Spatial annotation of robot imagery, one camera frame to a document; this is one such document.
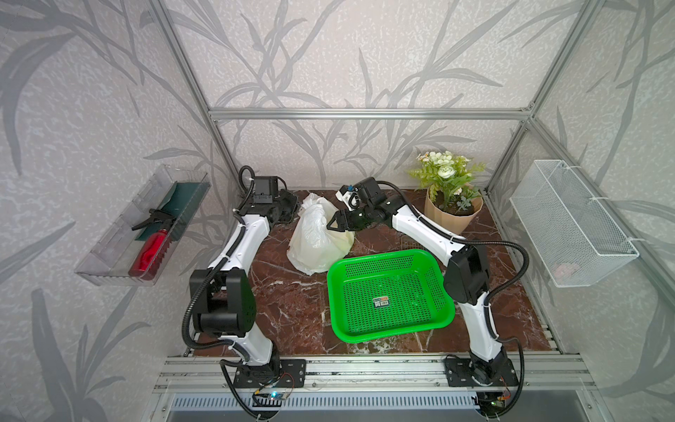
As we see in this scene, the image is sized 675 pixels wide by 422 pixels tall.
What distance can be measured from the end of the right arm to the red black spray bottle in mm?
427

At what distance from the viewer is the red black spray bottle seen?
0.57 m

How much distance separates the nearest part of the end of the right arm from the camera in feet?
2.22
